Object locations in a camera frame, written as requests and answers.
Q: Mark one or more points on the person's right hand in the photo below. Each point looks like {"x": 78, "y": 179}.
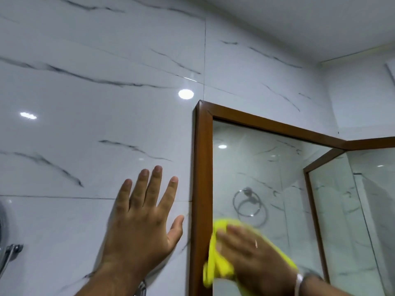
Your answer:
{"x": 262, "y": 271}

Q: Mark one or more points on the person's left hand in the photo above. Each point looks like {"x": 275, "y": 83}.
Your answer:
{"x": 135, "y": 231}

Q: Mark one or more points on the person's right fingers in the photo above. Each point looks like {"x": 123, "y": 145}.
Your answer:
{"x": 237, "y": 246}

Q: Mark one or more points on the person's left middle finger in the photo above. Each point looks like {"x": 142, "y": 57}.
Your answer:
{"x": 152, "y": 184}

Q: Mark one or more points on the person's left little finger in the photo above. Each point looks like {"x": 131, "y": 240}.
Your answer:
{"x": 123, "y": 195}

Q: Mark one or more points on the person's left thumb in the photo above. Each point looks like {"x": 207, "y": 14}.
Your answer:
{"x": 176, "y": 231}

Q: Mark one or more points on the yellow cleaning cloth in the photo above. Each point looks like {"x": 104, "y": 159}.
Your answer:
{"x": 219, "y": 269}

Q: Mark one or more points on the person's right forearm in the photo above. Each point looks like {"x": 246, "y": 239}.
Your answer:
{"x": 330, "y": 288}

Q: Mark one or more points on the person's left forearm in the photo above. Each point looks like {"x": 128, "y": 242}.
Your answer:
{"x": 108, "y": 283}

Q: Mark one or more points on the chrome tap part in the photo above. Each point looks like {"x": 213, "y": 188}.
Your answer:
{"x": 141, "y": 289}

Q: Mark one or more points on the white wrist band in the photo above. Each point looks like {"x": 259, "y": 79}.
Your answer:
{"x": 298, "y": 285}

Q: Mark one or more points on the wooden framed wall mirror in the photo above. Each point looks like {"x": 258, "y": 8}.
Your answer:
{"x": 376, "y": 194}
{"x": 203, "y": 181}

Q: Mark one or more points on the chrome wall fixture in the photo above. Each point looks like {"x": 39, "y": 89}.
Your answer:
{"x": 7, "y": 249}

